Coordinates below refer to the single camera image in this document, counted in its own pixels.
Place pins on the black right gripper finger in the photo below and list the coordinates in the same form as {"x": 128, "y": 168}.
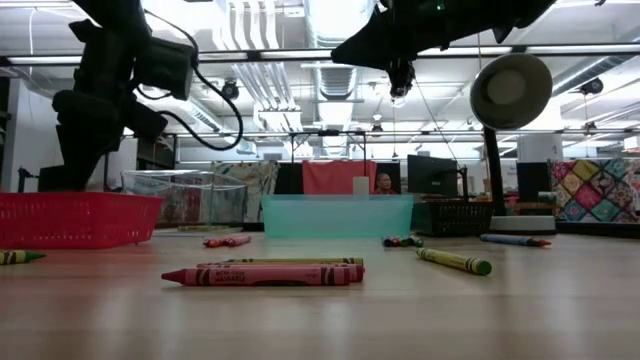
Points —
{"x": 380, "y": 61}
{"x": 375, "y": 37}

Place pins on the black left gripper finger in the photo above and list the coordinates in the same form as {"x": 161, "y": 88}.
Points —
{"x": 145, "y": 122}
{"x": 87, "y": 145}

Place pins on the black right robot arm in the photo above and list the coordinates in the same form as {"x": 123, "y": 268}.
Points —
{"x": 525, "y": 10}

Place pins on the black ceiling spotlight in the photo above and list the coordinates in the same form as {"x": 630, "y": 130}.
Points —
{"x": 401, "y": 82}
{"x": 229, "y": 91}
{"x": 592, "y": 86}

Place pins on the red plastic basket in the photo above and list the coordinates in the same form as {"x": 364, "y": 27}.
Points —
{"x": 75, "y": 220}

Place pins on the clear plastic bin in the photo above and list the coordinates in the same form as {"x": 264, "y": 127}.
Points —
{"x": 190, "y": 200}

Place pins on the black beam with light strips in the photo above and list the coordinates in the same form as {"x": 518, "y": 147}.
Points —
{"x": 280, "y": 54}

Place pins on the white desk lamp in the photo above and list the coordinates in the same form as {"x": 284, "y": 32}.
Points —
{"x": 510, "y": 90}

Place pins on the person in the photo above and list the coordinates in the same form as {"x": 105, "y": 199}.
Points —
{"x": 385, "y": 182}

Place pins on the red fabric panel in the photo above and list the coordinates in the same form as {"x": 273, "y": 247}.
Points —
{"x": 335, "y": 175}

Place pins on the pale floral cloth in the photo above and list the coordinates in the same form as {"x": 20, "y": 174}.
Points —
{"x": 257, "y": 180}

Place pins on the white box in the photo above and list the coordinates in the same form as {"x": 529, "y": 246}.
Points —
{"x": 361, "y": 186}

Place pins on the black fabric panel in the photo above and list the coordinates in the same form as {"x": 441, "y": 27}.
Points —
{"x": 287, "y": 178}

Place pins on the teal plastic bin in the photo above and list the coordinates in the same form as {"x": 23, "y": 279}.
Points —
{"x": 335, "y": 217}

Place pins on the black plastic basket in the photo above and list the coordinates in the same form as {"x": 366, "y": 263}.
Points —
{"x": 452, "y": 220}

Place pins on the colourful patchwork quilt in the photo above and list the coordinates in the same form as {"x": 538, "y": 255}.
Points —
{"x": 595, "y": 190}

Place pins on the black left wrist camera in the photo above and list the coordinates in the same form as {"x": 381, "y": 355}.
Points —
{"x": 165, "y": 67}

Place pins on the black background rig frame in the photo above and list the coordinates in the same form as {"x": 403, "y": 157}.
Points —
{"x": 329, "y": 132}

